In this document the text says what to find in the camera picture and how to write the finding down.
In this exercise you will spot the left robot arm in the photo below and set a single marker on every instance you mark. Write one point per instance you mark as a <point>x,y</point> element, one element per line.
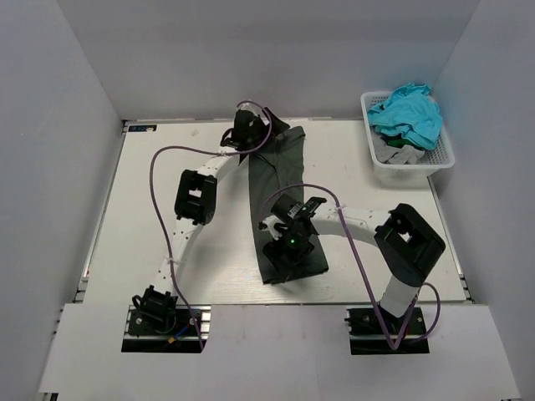
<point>196,197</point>

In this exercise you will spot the dark label sticker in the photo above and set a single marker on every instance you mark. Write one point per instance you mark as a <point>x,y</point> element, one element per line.
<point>142,128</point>

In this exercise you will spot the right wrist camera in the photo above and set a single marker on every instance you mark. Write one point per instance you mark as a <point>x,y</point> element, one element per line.
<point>286,208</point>

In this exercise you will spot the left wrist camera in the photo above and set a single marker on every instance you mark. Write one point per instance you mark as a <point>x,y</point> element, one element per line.
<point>248,130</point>

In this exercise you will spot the white grey garment in basket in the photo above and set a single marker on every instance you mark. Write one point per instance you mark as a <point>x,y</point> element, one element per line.
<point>406,155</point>

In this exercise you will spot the green garment in basket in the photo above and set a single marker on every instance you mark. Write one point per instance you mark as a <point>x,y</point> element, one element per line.
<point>396,142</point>

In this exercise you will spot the dark grey t shirt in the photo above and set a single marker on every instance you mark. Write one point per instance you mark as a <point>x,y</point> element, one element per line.
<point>277,165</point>

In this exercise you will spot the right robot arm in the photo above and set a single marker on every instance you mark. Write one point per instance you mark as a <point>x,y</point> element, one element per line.
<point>409,245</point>

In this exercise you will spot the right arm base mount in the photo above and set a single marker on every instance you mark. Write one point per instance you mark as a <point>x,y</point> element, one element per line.
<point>367,338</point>

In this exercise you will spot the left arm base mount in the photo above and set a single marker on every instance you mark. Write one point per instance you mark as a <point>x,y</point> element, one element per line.
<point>183,334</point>

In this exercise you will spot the turquoise t shirt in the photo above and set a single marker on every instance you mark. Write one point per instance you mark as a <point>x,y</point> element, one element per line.
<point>409,113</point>

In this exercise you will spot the white plastic basket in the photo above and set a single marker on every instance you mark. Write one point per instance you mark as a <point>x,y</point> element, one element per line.
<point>440,158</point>

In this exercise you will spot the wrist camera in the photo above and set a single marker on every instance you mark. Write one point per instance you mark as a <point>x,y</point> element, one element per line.
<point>248,130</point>
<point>286,208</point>

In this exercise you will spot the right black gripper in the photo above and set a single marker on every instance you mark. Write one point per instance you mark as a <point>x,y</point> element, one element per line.
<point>290,254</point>

